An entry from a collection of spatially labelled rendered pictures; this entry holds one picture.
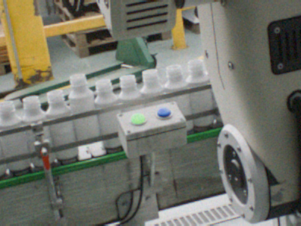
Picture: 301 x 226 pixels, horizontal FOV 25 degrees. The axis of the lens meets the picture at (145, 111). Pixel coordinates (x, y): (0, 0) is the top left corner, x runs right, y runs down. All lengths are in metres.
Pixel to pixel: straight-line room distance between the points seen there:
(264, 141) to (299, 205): 0.12
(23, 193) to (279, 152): 0.81
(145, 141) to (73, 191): 0.26
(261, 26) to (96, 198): 0.87
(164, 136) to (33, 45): 4.68
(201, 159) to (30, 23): 4.50
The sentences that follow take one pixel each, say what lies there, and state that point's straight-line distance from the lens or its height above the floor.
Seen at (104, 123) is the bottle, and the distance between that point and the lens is 1.65.
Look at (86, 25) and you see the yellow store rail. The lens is 6.57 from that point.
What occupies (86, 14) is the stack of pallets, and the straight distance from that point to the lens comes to 7.04.
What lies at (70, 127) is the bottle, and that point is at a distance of 1.64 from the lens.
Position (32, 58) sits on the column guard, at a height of 0.29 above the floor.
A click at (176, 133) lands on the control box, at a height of 1.07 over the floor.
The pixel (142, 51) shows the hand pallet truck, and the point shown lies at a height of 0.25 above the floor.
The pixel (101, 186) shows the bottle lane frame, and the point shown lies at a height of 0.92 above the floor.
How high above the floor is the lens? 1.60
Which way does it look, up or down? 18 degrees down
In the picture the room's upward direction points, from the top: 9 degrees counter-clockwise
